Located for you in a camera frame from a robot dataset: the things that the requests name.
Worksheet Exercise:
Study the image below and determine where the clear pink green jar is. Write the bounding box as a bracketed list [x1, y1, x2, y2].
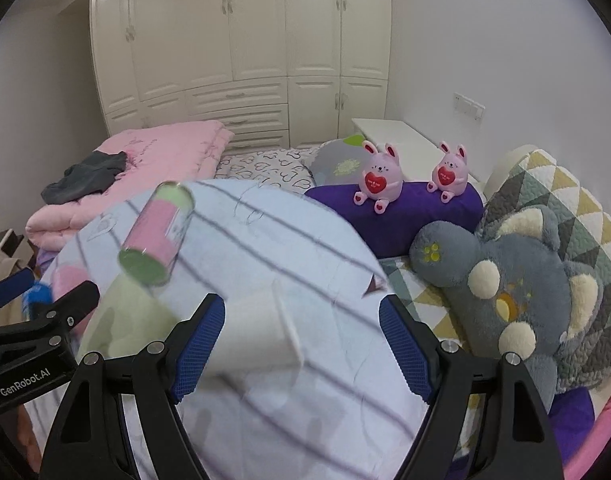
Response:
[118, 181, 194, 287]

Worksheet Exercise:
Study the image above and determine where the small pink cup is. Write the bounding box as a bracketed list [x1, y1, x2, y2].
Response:
[50, 263, 96, 338]

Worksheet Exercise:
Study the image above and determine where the light green felt cup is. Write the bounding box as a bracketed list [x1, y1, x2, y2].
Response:
[76, 274, 180, 362]

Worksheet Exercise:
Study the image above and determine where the white paper cup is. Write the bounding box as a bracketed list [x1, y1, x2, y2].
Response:
[204, 280, 303, 376]

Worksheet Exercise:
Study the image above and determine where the beige jacket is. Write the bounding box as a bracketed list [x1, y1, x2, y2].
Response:
[0, 249, 28, 326]

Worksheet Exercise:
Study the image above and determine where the blue black CoolTowel can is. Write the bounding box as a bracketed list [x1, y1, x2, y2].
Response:
[22, 282, 52, 321]

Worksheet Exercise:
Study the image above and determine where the purple folded blanket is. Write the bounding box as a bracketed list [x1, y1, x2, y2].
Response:
[35, 248, 59, 275]

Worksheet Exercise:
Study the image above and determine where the grey plush paw toy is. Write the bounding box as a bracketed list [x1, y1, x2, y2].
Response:
[409, 206, 604, 408]

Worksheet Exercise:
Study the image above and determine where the dark grey garment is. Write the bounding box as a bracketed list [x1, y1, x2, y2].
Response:
[40, 151, 127, 205]

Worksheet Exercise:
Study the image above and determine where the purple pillow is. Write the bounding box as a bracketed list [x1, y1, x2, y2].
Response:
[305, 182, 484, 259]

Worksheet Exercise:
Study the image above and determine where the pink folded quilt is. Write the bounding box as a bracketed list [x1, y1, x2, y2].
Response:
[25, 120, 234, 252]

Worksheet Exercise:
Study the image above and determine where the triangle pattern quilted blanket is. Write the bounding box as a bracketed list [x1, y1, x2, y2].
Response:
[379, 148, 611, 451]

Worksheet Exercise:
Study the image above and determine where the right pink bunny toy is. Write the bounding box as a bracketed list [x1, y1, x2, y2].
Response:
[426, 142, 469, 204]

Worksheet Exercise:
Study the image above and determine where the pink bunny toy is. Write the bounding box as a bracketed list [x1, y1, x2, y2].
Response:
[426, 142, 469, 204]
[353, 140, 404, 214]

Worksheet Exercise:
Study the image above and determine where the left pink bunny toy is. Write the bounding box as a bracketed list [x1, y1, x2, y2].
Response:
[353, 140, 404, 214]

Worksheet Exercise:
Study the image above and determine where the white bedside board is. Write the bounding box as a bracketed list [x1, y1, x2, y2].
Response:
[351, 117, 483, 183]

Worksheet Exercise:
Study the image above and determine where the grey flower pillow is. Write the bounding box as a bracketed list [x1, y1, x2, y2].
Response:
[302, 133, 371, 186]

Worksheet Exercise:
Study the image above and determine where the heart pattern bed sheet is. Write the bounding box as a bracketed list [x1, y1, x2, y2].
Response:
[215, 146, 319, 194]

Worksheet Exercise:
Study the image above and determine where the white wardrobe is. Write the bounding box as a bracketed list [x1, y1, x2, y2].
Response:
[90, 0, 392, 150]

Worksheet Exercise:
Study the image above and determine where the white wall socket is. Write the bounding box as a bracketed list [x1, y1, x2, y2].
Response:
[453, 93, 485, 122]

